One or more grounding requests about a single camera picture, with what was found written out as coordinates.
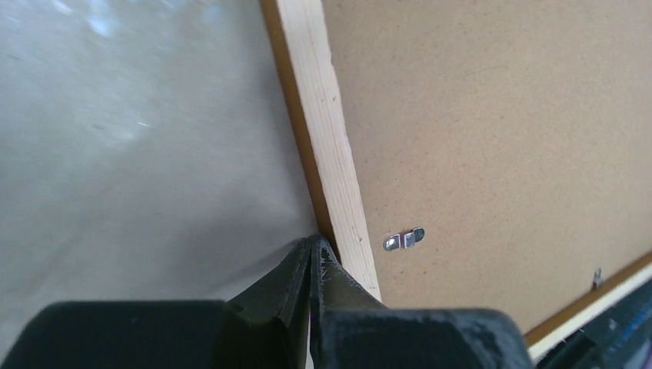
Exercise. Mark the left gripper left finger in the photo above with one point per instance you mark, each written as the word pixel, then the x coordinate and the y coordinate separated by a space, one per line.
pixel 264 326

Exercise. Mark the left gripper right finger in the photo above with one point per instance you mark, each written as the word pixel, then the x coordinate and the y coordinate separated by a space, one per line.
pixel 352 329

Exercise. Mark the orange wooden picture frame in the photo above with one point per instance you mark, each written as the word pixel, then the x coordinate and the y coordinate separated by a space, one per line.
pixel 300 42

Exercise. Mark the brown backing board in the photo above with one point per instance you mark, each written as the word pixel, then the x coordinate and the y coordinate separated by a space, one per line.
pixel 502 148

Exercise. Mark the dark network switch box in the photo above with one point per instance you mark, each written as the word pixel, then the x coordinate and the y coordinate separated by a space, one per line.
pixel 618 338

